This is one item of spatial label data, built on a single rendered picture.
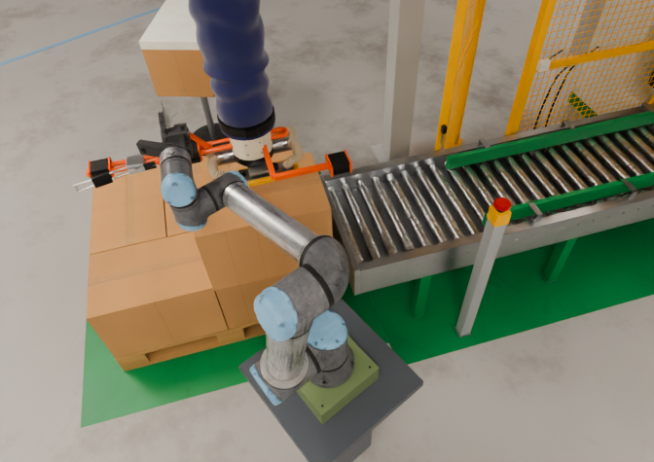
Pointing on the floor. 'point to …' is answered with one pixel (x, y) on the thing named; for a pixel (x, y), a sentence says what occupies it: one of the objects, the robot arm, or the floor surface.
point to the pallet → (190, 346)
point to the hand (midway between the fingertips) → (164, 120)
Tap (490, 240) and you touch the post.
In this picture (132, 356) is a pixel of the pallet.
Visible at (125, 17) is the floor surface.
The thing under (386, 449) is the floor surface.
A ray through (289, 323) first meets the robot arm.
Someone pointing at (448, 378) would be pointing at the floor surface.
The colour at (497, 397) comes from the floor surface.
